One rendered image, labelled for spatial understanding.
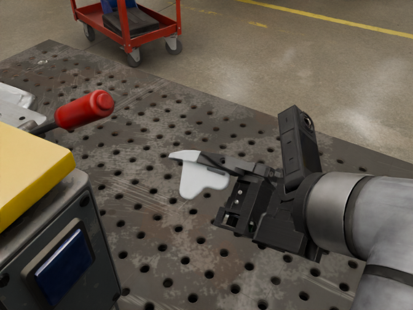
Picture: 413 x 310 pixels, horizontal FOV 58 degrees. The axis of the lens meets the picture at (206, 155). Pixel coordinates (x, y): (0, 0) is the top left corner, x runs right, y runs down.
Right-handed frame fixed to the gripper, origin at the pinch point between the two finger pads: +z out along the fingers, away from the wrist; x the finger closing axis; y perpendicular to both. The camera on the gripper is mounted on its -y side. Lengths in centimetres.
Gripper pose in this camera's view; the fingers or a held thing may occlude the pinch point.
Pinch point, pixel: (211, 173)
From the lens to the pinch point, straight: 53.1
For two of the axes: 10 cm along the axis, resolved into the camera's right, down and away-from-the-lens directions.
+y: -3.6, 9.1, -2.1
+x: 7.2, 4.2, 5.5
